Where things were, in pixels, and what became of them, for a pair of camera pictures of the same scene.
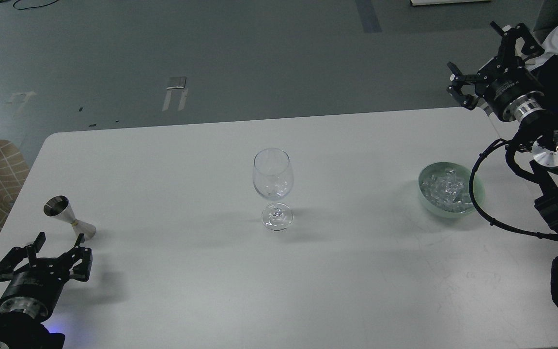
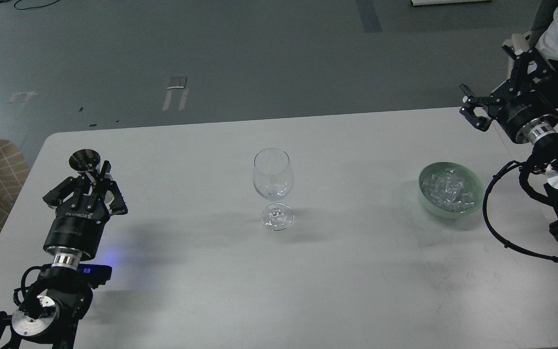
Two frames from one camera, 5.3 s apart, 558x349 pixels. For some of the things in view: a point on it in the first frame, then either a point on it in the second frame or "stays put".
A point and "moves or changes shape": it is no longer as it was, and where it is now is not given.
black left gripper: (35, 288) to (76, 227)
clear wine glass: (272, 175) stays put
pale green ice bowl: (444, 192) stays put
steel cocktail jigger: (58, 206) moves or changes shape
